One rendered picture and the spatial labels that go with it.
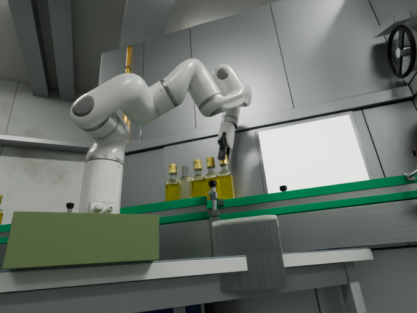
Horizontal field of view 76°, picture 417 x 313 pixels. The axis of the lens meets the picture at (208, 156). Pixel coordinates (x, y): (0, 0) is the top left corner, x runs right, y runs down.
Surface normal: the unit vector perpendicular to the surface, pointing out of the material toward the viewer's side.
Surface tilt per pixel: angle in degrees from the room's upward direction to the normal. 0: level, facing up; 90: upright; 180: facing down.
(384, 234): 90
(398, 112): 90
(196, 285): 90
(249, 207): 90
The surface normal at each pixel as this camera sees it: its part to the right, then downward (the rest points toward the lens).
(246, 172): -0.27, -0.35
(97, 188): 0.18, -0.40
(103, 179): 0.39, -0.39
